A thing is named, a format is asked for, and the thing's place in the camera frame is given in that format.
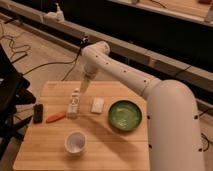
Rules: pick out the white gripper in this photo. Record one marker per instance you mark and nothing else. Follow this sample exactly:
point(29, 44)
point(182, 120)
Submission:
point(85, 84)

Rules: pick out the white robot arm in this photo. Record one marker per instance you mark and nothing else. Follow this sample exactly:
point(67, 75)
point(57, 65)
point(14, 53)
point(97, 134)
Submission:
point(174, 134)

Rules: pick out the white sponge block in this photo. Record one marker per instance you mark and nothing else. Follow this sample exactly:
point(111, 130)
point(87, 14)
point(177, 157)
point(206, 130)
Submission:
point(97, 105)

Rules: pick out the orange carrot toy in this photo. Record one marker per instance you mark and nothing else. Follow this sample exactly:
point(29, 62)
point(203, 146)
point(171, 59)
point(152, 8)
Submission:
point(55, 117)

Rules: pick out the wooden table board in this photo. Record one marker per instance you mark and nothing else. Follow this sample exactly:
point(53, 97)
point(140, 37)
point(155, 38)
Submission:
point(106, 148)

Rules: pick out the green bowl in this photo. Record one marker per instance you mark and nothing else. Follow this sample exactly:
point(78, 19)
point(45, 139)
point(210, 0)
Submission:
point(124, 115)

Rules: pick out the black rectangular block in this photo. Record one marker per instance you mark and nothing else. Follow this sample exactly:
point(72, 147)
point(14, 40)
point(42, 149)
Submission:
point(38, 113)

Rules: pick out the white paper cup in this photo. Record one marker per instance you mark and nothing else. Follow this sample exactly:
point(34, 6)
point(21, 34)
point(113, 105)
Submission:
point(75, 143)

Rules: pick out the black chair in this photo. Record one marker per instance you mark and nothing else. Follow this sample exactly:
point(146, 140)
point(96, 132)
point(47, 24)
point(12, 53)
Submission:
point(13, 92)

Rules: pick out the white object on ledge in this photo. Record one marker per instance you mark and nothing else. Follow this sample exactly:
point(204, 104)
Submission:
point(58, 15)

